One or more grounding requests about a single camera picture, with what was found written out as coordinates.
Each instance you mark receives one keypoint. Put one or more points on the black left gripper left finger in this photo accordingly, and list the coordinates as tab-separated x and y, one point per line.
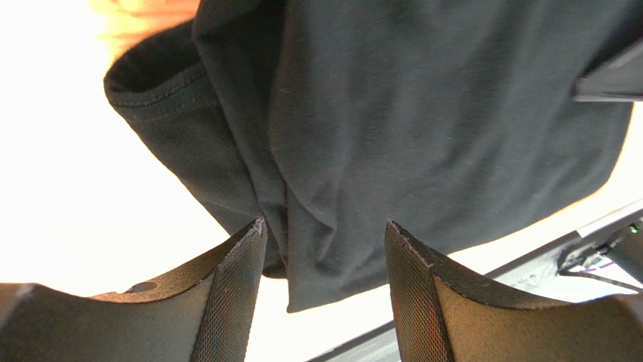
201	310

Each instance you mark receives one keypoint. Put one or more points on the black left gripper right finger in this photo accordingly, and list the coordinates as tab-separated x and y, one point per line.
444	311

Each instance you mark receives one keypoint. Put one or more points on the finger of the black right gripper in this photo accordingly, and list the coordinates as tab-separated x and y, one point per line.
618	79

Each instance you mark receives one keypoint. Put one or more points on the black t shirt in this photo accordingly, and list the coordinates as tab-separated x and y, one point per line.
326	118

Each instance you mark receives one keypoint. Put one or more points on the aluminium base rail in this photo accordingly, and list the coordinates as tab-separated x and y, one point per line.
527	272

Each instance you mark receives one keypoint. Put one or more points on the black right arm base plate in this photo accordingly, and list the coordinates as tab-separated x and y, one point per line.
623	248

